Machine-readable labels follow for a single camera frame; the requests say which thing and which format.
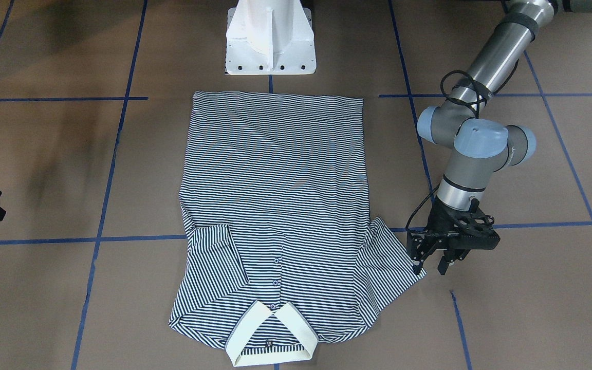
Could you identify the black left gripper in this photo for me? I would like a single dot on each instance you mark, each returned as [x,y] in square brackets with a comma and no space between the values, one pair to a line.
[440,222]

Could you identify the navy white striped polo shirt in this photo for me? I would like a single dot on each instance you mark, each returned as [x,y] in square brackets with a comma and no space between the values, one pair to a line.
[283,254]

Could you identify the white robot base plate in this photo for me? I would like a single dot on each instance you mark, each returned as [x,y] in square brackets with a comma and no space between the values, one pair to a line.
[270,38]

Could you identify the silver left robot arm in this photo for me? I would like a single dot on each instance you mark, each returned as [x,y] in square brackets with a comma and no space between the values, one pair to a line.
[479,147]

